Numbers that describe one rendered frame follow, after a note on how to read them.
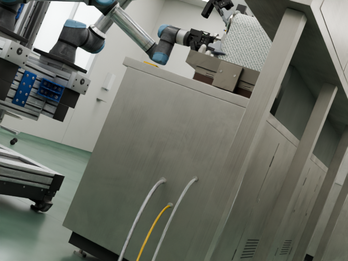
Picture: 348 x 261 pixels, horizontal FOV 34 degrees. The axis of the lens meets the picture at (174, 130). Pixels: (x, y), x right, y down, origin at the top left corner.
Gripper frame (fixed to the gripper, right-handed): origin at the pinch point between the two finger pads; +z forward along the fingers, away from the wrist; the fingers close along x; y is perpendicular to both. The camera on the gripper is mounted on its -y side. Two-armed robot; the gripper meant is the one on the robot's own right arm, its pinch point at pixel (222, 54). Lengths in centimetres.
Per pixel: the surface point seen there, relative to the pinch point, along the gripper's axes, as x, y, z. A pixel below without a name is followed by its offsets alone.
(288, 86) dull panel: 5.2, -3.7, 33.2
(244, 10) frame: 33.0, 32.6, -11.9
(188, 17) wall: 556, 149, -307
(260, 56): -0.2, 4.3, 17.5
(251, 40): -0.2, 10.3, 10.3
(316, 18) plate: -73, 5, 54
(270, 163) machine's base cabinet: 25, -38, 34
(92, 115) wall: 487, -50, -358
